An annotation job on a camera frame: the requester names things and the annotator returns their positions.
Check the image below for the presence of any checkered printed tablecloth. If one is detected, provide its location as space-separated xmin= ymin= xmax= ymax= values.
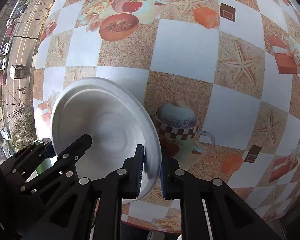
xmin=33 ymin=0 xmax=300 ymax=222

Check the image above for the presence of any mint green plastic bowl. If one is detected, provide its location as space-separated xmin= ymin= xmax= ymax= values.
xmin=27 ymin=138 xmax=55 ymax=182

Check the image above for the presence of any white paper plate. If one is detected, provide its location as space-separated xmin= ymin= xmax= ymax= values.
xmin=51 ymin=77 xmax=161 ymax=198

